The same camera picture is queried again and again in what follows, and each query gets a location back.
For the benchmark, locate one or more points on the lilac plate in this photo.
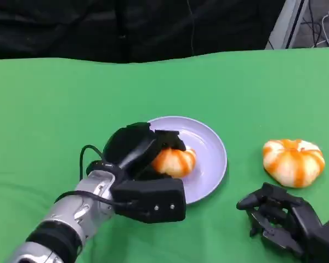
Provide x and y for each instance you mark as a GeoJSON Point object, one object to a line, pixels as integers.
{"type": "Point", "coordinates": [205, 153]}

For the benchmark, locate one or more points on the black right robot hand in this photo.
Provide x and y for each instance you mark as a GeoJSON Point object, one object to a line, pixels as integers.
{"type": "Point", "coordinates": [299, 219]}

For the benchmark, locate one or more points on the black backdrop curtain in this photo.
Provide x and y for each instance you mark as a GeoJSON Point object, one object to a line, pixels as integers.
{"type": "Point", "coordinates": [71, 27]}

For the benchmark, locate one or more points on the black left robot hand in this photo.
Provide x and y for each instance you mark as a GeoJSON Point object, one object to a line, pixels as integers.
{"type": "Point", "coordinates": [129, 148]}

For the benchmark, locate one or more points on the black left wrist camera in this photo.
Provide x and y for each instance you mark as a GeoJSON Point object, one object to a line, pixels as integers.
{"type": "Point", "coordinates": [150, 197]}

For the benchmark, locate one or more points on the orange white toy bread roll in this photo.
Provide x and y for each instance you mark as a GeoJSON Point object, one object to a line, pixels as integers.
{"type": "Point", "coordinates": [175, 164]}
{"type": "Point", "coordinates": [290, 164]}

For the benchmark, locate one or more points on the green table cloth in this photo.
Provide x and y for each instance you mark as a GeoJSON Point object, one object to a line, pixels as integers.
{"type": "Point", "coordinates": [71, 109]}

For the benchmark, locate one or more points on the grey metal frame post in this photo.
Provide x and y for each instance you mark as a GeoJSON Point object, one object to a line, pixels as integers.
{"type": "Point", "coordinates": [286, 24]}

